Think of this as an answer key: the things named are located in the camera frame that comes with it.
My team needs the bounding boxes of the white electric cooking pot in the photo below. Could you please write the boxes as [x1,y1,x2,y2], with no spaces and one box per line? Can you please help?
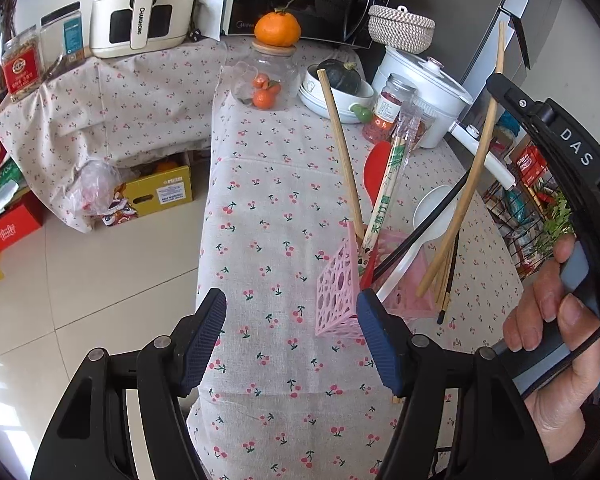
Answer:
[371,46,516,191]

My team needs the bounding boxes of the cherry print tablecloth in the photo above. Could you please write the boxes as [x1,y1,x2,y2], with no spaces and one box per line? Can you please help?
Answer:
[185,40,526,480]
[0,35,231,233]

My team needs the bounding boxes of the bunch of leafy greens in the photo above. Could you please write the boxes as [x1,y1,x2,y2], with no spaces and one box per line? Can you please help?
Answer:
[535,192,576,256]

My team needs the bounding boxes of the clear container with blue label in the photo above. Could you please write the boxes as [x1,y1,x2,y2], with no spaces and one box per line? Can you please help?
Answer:
[40,2,83,68]

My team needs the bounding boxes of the light bamboo chopstick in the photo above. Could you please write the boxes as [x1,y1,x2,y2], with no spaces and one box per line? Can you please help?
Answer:
[316,68,366,243]
[417,21,507,298]

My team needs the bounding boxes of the white plastic spoon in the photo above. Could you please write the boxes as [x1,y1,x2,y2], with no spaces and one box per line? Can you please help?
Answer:
[375,185,461,301]

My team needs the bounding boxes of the red plastic spoon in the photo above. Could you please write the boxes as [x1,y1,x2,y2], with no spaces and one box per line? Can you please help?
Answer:
[362,141,393,281]

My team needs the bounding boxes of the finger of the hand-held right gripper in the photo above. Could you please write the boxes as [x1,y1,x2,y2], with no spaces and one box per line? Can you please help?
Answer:
[486,74,556,128]

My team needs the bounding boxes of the yellow cardboard box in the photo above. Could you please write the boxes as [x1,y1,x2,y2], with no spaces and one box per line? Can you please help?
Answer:
[122,165,193,218]

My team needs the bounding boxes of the black chopstick with gold band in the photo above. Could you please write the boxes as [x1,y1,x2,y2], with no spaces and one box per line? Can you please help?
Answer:
[436,240,461,323]
[367,167,473,286]

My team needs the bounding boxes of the plastic-wrapped bamboo chopsticks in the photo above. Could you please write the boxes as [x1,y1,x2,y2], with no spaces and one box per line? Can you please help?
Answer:
[362,105,423,266]

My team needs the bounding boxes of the red label jar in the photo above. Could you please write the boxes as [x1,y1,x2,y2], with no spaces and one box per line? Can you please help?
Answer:
[0,27,43,103]

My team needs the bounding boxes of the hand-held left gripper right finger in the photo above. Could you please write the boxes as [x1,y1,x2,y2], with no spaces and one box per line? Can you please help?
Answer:
[356,290,551,480]

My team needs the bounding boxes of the grey refrigerator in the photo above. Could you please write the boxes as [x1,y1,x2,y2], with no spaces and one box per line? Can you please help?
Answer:
[425,0,581,111]

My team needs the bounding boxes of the crumpled clear plastic bag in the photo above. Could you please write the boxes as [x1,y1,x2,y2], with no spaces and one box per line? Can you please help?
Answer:
[70,160,126,233]

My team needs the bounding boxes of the white ceramic bowl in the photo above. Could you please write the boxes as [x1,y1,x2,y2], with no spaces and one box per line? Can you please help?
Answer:
[298,62,376,125]

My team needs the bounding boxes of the white pot lid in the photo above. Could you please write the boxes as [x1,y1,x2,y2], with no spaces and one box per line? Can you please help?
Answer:
[386,46,473,106]

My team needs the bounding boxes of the glass jar with wooden lid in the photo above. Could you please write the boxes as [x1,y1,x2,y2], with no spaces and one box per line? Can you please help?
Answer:
[230,41,299,111]

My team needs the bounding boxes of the red cardboard box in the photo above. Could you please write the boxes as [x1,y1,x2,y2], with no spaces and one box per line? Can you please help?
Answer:
[0,205,43,253]

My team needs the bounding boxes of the person's right hand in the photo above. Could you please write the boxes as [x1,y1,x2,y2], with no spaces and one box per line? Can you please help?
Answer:
[502,234,600,463]

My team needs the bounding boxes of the woven lidded basket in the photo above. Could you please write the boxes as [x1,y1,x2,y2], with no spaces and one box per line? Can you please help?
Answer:
[368,5,436,55]

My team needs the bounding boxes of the dark green squash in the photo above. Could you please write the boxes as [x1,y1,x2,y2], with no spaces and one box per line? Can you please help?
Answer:
[316,59,363,96]

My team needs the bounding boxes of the brown wooden chopstick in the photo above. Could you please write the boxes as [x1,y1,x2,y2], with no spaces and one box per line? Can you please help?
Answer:
[432,232,456,291]
[440,232,461,301]

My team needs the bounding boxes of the red snack packets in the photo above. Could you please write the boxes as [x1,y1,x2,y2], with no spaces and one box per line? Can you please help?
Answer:
[515,144,548,187]

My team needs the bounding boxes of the large orange with stem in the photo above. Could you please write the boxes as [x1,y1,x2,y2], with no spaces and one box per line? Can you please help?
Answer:
[254,0,302,47]

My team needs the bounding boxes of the black wire rack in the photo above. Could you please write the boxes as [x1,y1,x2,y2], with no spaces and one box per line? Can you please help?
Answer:
[482,150,576,281]

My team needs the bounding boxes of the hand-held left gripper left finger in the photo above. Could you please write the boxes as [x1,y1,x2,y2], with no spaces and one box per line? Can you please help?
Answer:
[30,287,228,480]

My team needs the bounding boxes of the clear jar of red bits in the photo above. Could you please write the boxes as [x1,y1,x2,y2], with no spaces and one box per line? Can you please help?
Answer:
[362,74,416,143]

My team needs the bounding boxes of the pink perforated utensil holder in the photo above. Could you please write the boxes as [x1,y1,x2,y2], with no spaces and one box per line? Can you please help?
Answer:
[314,219,456,338]

